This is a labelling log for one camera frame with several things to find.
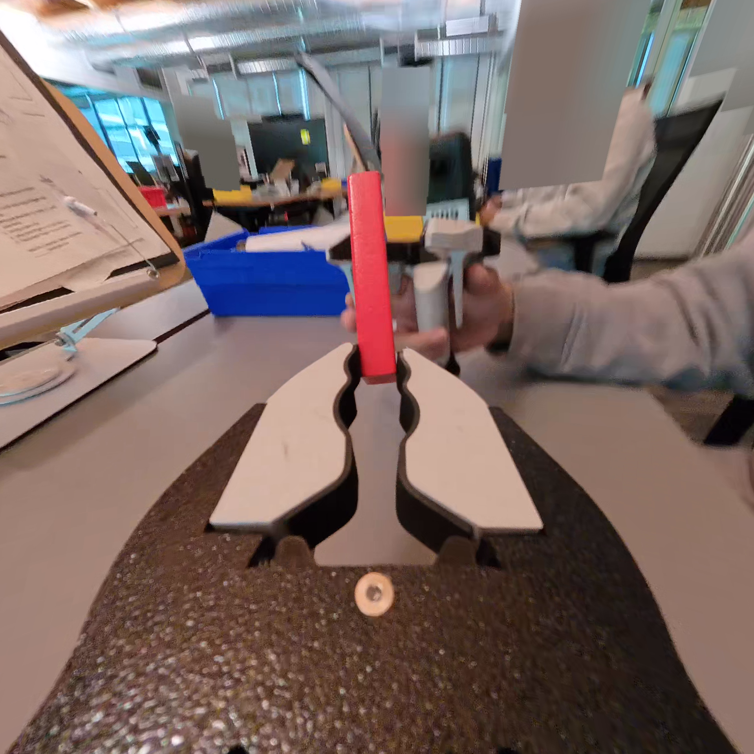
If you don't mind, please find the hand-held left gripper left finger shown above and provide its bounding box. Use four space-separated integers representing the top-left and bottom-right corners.
209 343 360 549

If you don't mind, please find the white flat board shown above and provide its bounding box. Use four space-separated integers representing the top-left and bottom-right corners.
244 231 307 254

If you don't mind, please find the grey flexible hose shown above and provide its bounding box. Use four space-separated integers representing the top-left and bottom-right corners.
293 52 384 174

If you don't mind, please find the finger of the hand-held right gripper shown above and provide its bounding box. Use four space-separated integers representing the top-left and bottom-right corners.
302 224 358 300
423 218 485 329

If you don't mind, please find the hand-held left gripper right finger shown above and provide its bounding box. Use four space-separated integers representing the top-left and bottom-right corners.
395 349 544 551

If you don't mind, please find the person's right hand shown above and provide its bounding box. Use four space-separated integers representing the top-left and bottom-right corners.
340 263 515 367

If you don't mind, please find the wooden document stand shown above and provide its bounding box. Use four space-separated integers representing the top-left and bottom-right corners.
0 29 189 448

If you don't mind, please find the printed instruction sheet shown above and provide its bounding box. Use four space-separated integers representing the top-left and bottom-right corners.
0 46 173 307

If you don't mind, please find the blue plastic bin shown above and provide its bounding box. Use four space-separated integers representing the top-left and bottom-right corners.
184 225 354 317

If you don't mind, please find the yellow plastic bin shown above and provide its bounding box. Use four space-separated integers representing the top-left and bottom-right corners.
383 215 426 243

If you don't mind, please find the person's right forearm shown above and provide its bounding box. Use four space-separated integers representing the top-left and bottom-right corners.
505 230 754 407

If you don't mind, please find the red rectangular block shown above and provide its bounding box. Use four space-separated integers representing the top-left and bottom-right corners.
348 171 398 385

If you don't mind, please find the black office chair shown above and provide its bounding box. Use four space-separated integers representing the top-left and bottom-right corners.
574 100 724 285

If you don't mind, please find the black display screen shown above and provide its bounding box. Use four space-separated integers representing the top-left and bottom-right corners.
247 118 329 178

